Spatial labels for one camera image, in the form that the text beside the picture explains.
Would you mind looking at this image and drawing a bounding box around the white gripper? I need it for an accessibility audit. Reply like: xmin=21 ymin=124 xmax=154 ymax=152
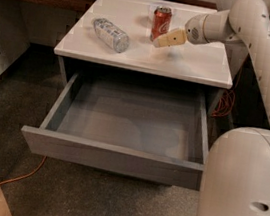
xmin=153 ymin=14 xmax=206 ymax=48

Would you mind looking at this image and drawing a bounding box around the red coke can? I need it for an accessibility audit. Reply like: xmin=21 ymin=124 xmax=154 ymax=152
xmin=150 ymin=7 xmax=172 ymax=41

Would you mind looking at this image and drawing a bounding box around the grey top drawer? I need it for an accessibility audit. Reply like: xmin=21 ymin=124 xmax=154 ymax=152
xmin=21 ymin=74 xmax=209 ymax=190

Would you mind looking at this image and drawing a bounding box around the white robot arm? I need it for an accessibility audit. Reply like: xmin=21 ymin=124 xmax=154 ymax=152
xmin=154 ymin=0 xmax=270 ymax=216

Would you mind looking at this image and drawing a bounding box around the white top drawer cabinet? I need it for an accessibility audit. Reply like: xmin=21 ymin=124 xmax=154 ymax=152
xmin=54 ymin=0 xmax=232 ymax=89

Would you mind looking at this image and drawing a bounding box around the clear plastic water bottle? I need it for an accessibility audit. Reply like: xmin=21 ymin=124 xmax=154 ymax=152
xmin=93 ymin=18 xmax=130 ymax=53

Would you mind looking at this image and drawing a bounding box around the orange extension cable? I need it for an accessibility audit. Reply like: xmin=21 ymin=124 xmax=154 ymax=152
xmin=0 ymin=56 xmax=238 ymax=216

